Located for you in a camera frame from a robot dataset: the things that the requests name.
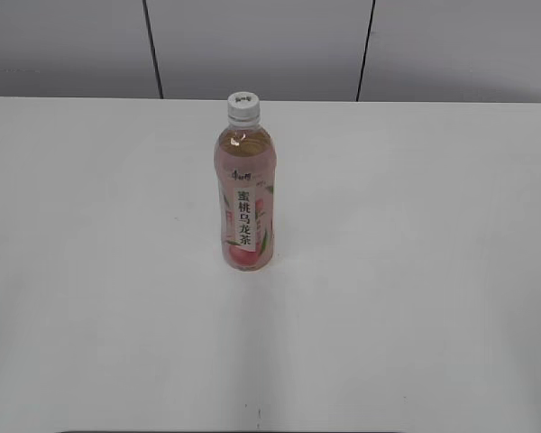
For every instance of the pink peach tea bottle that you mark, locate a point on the pink peach tea bottle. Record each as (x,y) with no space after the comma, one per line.
(245,162)

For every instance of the white bottle cap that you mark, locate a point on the white bottle cap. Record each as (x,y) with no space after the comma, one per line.
(243,107)

